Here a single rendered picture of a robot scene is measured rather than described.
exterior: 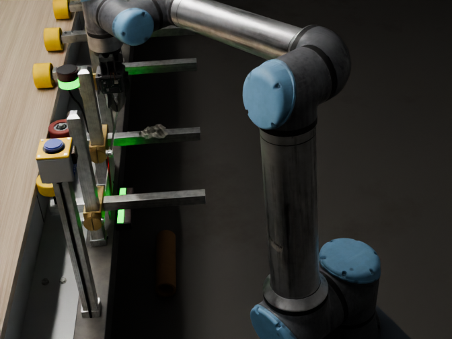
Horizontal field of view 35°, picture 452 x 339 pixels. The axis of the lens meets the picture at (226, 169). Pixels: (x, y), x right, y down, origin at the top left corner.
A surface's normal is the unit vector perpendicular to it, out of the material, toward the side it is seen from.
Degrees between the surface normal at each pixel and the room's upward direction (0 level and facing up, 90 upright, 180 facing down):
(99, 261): 0
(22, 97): 0
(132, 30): 90
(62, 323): 0
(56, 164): 90
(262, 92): 82
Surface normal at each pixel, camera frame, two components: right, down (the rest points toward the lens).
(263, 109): -0.77, 0.30
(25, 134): -0.04, -0.79
